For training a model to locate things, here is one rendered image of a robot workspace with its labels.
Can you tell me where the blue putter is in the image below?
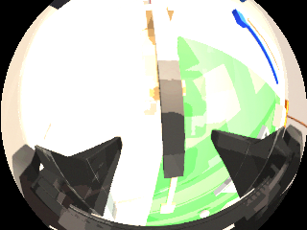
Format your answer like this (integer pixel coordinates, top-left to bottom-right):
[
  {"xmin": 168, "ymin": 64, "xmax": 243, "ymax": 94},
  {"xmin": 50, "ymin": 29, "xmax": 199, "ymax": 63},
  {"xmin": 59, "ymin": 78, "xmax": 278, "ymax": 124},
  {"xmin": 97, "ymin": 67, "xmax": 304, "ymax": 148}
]
[{"xmin": 231, "ymin": 9, "xmax": 279, "ymax": 84}]

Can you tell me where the white golf ball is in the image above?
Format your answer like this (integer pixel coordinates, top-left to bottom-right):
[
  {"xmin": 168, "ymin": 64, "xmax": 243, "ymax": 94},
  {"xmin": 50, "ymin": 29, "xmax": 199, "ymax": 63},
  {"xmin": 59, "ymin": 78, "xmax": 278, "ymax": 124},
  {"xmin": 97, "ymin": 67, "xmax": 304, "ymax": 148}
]
[{"xmin": 200, "ymin": 210, "xmax": 210, "ymax": 218}]

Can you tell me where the green flat mat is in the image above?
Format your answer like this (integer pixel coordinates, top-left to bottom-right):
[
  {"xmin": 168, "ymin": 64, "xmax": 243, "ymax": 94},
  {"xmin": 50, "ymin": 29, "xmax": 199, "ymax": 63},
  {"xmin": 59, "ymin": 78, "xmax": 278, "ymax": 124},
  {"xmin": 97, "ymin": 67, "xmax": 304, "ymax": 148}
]
[{"xmin": 145, "ymin": 37, "xmax": 280, "ymax": 226}]

